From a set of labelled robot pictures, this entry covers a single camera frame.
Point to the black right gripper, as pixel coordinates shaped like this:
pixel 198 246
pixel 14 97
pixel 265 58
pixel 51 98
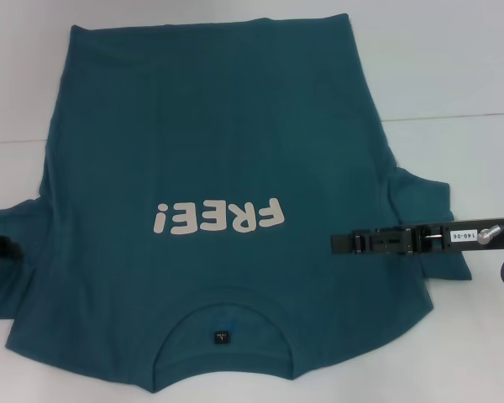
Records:
pixel 437 237

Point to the blue t-shirt with FREE print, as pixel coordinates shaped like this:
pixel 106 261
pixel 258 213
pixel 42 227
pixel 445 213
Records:
pixel 235 126

